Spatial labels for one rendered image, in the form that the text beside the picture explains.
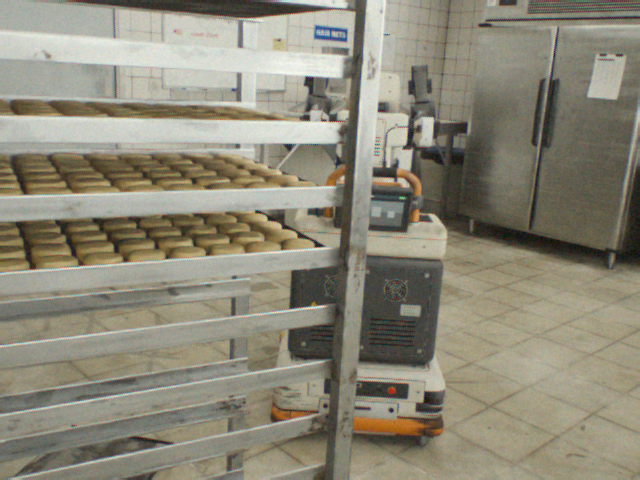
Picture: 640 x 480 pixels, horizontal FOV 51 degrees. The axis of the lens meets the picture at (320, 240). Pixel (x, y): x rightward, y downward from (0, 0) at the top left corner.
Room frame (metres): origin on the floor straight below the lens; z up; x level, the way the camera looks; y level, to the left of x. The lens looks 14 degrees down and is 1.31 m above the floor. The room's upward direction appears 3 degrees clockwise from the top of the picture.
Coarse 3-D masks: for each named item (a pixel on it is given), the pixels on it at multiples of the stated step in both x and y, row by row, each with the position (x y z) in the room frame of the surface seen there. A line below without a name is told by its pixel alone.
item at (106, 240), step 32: (0, 224) 0.99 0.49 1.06; (32, 224) 0.99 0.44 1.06; (64, 224) 1.04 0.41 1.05; (96, 224) 1.02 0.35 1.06; (128, 224) 1.03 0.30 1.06; (160, 224) 1.04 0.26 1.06; (192, 224) 1.06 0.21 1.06; (224, 224) 1.07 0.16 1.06; (256, 224) 1.08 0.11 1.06; (0, 256) 0.82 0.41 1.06; (32, 256) 0.86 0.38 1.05; (64, 256) 0.83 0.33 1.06; (96, 256) 0.84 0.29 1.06; (128, 256) 0.86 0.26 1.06; (160, 256) 0.86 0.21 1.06; (192, 256) 0.88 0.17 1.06
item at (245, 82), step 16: (240, 32) 1.33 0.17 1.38; (256, 32) 1.33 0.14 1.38; (256, 48) 1.33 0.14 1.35; (240, 80) 1.33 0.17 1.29; (240, 96) 1.32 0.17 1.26; (240, 144) 1.32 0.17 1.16; (240, 304) 1.33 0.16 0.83; (240, 352) 1.33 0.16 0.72; (240, 416) 1.33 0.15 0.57; (240, 464) 1.33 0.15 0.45
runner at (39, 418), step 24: (192, 384) 0.85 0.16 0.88; (216, 384) 0.86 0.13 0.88; (240, 384) 0.88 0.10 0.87; (264, 384) 0.90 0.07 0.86; (288, 384) 0.92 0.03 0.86; (48, 408) 0.76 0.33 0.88; (72, 408) 0.77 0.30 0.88; (96, 408) 0.79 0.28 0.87; (120, 408) 0.80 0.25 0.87; (144, 408) 0.82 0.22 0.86; (0, 432) 0.73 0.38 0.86; (24, 432) 0.75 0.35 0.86
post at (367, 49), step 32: (384, 0) 0.93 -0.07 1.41; (352, 64) 0.95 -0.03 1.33; (352, 96) 0.94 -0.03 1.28; (352, 128) 0.94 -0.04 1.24; (352, 160) 0.93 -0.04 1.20; (352, 192) 0.92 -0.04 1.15; (352, 224) 0.92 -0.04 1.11; (352, 256) 0.93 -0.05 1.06; (352, 288) 0.93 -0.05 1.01; (352, 320) 0.93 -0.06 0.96; (352, 352) 0.93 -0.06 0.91; (352, 384) 0.93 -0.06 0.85; (352, 416) 0.93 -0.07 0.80
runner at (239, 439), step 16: (320, 416) 0.94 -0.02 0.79; (240, 432) 0.88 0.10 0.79; (256, 432) 0.89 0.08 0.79; (272, 432) 0.90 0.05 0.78; (288, 432) 0.92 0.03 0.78; (304, 432) 0.93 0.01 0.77; (160, 448) 0.83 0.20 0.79; (176, 448) 0.84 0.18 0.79; (192, 448) 0.85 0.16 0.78; (208, 448) 0.86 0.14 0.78; (224, 448) 0.87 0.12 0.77; (240, 448) 0.88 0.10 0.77; (80, 464) 0.78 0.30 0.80; (96, 464) 0.79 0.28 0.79; (112, 464) 0.79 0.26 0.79; (128, 464) 0.80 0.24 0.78; (144, 464) 0.81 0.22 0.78; (160, 464) 0.83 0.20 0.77
